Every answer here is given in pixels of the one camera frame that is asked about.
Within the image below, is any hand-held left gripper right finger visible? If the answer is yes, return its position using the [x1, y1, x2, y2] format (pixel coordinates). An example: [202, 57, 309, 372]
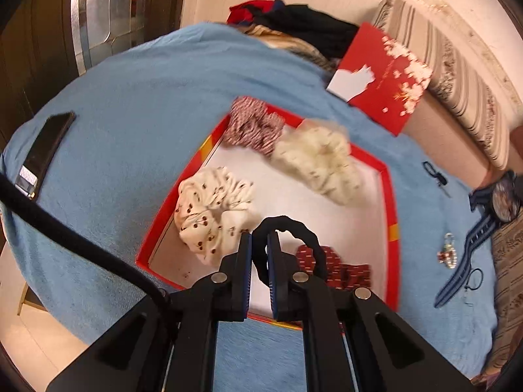
[265, 229, 477, 392]

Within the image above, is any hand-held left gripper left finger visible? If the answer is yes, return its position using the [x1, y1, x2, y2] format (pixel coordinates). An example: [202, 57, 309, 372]
[47, 232, 254, 392]

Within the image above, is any thick black hair band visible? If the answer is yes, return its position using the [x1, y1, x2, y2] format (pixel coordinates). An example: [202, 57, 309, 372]
[251, 215, 329, 290]

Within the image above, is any white cherry print scrunchie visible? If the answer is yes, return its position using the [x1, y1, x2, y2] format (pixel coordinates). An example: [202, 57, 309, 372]
[174, 167, 256, 266]

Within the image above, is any red dotted scrunchie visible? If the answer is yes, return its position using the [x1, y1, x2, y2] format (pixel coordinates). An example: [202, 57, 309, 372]
[295, 245, 372, 290]

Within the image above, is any red cardboard box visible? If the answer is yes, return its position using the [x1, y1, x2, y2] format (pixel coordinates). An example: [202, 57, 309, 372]
[136, 104, 399, 331]

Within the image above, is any cream scrunchie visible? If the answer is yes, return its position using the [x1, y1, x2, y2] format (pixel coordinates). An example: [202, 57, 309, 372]
[272, 118, 364, 207]

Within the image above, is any red white striped scrunchie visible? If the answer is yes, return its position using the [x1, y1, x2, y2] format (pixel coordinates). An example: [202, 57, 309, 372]
[224, 96, 284, 156]

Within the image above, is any beaded hair clip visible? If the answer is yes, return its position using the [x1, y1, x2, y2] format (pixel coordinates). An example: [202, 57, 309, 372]
[438, 233, 457, 270]

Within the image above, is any blue fleece blanket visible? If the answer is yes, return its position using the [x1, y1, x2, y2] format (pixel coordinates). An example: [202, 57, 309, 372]
[0, 22, 503, 392]

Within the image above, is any blue striped headband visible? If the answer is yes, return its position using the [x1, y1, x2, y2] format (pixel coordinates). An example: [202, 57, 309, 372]
[433, 212, 503, 309]

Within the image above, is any red gift box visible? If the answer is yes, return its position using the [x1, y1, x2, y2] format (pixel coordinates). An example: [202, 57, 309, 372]
[326, 22, 433, 136]

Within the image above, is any pink sofa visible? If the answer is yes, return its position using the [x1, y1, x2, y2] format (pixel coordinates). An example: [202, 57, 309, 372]
[404, 98, 507, 190]

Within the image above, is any black smartphone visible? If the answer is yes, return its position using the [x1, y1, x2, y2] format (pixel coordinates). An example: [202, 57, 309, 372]
[14, 111, 77, 201]

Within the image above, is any wide striped floral cushion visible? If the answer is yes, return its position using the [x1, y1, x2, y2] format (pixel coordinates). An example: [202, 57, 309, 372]
[478, 216, 523, 384]

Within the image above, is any navy floral scrunchie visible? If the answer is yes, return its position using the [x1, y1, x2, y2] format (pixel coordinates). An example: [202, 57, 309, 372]
[469, 171, 523, 223]

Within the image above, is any pile of clothes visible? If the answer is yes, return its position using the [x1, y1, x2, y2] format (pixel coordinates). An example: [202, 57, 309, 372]
[227, 0, 360, 70]

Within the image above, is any long striped floral cushion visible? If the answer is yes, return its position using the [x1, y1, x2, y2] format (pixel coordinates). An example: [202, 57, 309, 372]
[376, 0, 511, 170]

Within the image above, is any wooden door with glass panel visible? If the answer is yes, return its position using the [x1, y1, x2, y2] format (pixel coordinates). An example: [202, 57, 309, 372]
[0, 0, 191, 139]

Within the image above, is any black cable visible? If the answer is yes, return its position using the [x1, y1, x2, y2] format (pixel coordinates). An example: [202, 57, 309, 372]
[0, 173, 176, 323]

